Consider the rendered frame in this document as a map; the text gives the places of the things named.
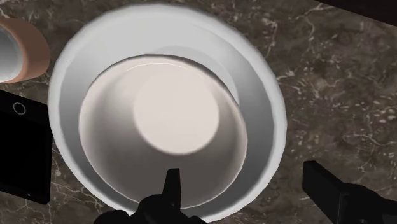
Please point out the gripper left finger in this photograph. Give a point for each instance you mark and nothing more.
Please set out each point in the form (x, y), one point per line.
(171, 192)

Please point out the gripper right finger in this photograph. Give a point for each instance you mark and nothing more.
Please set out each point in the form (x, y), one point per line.
(338, 195)

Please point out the small cream bowl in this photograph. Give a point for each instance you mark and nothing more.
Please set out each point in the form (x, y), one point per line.
(173, 124)

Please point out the large white bowl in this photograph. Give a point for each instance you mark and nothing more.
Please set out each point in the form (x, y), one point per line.
(260, 124)

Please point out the black tablet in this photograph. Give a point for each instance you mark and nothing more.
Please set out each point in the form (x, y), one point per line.
(21, 149)

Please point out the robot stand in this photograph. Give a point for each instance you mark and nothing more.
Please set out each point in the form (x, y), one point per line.
(366, 9)

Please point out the brown cup with white inside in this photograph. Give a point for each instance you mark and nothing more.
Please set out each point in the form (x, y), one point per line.
(32, 51)

